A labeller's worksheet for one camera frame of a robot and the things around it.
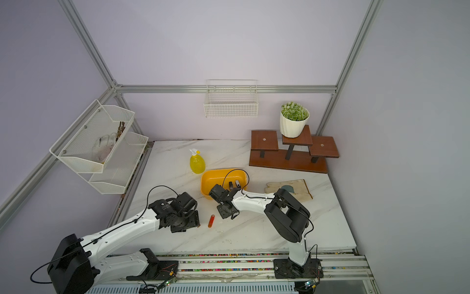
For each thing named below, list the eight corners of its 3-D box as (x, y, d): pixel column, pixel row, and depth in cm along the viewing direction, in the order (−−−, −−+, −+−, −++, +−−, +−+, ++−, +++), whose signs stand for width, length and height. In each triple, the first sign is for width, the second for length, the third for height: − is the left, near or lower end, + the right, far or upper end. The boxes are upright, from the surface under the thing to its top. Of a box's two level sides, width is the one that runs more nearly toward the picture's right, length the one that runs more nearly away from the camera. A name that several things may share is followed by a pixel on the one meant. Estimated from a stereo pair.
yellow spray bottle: (191, 174, 106) (184, 156, 94) (192, 166, 110) (186, 148, 98) (204, 174, 106) (199, 156, 94) (205, 166, 110) (201, 148, 98)
